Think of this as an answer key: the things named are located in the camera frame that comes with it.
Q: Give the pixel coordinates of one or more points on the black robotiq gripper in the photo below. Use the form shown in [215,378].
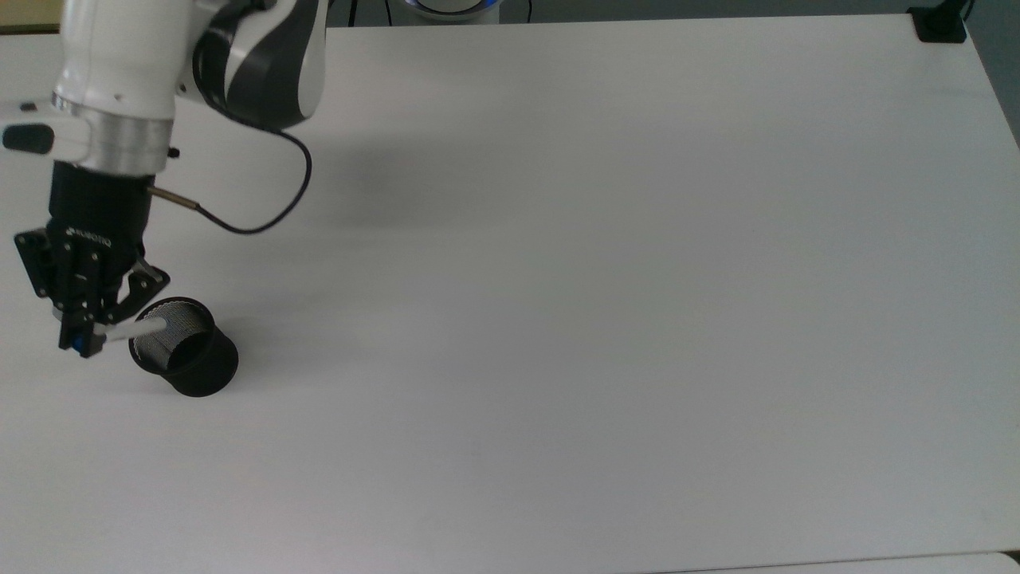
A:
[96,231]

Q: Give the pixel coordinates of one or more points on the white marker with blue cap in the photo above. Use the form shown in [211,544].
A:
[135,328]

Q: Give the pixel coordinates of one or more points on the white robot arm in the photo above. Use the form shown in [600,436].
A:
[119,64]

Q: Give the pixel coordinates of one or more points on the black mesh pen cup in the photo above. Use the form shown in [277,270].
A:
[203,363]

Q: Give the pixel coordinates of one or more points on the beige side table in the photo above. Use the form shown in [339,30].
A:
[28,12]

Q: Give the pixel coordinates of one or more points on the black clamp mount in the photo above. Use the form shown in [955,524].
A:
[940,24]

